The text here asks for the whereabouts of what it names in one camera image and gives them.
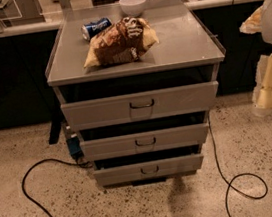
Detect grey bottom drawer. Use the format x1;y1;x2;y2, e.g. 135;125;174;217
94;154;203;187

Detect grey middle drawer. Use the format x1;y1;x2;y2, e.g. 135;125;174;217
80;123;208;161

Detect white bowl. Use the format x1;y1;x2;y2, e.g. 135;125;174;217
119;0;146;17

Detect dark counter cabinets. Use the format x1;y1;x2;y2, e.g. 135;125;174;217
0;2;272;129

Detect black cable left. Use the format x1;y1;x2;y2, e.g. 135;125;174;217
17;152;101;217

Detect grey drawer cabinet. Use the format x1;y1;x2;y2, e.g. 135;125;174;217
47;0;225;187

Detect grey top drawer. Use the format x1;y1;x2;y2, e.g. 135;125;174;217
61;81;218;131

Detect black cable right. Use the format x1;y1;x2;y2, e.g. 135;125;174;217
205;106;272;217

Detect blue power adapter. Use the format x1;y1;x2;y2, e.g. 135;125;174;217
66;136;84;160

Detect brown chip bag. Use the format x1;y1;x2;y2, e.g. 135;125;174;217
84;16;159;68

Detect grey drawer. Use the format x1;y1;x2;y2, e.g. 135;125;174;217
61;81;218;131
94;154;203;187
80;123;208;161

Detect black cable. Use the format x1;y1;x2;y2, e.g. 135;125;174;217
17;152;101;217
205;106;272;217

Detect blue soda can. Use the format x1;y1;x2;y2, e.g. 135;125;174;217
81;17;112;41

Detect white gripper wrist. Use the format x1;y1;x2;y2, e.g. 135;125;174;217
239;6;272;116

